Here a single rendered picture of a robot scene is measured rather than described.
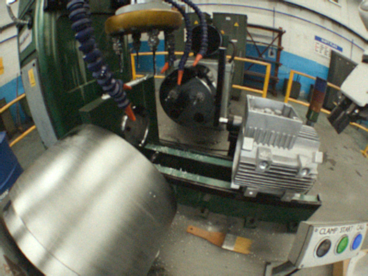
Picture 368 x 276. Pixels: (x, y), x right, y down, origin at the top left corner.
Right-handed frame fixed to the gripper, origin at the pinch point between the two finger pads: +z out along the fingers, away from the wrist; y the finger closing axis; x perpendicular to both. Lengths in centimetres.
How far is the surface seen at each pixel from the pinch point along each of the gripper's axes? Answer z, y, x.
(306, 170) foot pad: 12.5, -3.0, -2.0
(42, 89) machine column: 31, -12, 60
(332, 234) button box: 10.1, -19.1, -2.5
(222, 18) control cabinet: -23, 322, 86
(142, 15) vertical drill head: 7.6, -1.6, 42.0
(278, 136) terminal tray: 12.8, 0.7, 7.3
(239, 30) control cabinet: -21, 319, 45
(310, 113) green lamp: 5.0, 34.3, -15.3
